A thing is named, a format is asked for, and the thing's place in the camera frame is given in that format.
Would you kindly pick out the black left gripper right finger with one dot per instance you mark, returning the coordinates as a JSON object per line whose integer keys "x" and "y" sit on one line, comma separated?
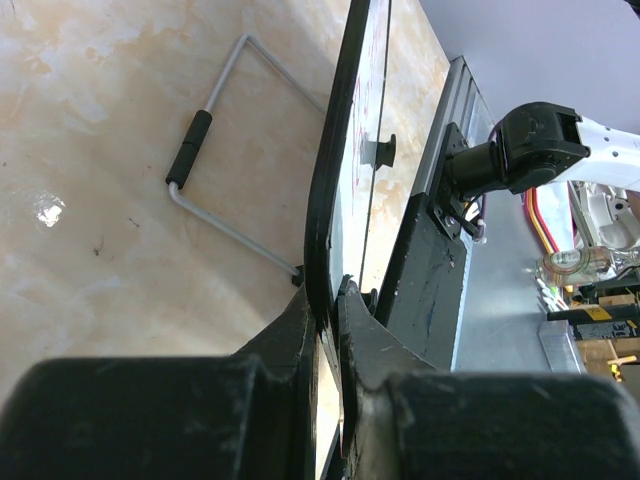
{"x": 404, "y": 419}

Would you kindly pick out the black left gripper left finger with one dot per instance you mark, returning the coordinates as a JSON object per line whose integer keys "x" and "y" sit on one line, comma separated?
{"x": 247, "y": 415}

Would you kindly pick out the white whiteboard black frame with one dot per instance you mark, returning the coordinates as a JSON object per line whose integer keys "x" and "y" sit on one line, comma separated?
{"x": 339, "y": 211}

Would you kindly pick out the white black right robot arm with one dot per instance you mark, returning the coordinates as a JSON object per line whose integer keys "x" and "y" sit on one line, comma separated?
{"x": 540, "y": 143}

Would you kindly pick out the clear glass bottle background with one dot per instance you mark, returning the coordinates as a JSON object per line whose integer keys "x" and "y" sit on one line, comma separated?
{"x": 586, "y": 265}

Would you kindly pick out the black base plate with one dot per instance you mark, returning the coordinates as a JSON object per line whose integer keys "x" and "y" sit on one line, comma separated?
{"x": 422, "y": 290}

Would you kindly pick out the grey slotted cable duct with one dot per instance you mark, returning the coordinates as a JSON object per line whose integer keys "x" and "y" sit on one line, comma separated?
{"x": 560, "y": 348}

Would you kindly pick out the grey wire whiteboard stand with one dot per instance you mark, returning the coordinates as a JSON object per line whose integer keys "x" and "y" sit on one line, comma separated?
{"x": 245, "y": 163}

